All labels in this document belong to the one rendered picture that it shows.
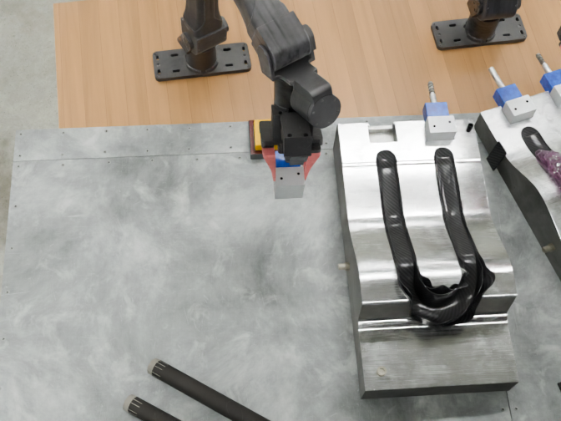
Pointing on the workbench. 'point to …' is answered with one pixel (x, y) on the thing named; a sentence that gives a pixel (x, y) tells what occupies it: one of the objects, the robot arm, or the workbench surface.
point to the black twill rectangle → (496, 155)
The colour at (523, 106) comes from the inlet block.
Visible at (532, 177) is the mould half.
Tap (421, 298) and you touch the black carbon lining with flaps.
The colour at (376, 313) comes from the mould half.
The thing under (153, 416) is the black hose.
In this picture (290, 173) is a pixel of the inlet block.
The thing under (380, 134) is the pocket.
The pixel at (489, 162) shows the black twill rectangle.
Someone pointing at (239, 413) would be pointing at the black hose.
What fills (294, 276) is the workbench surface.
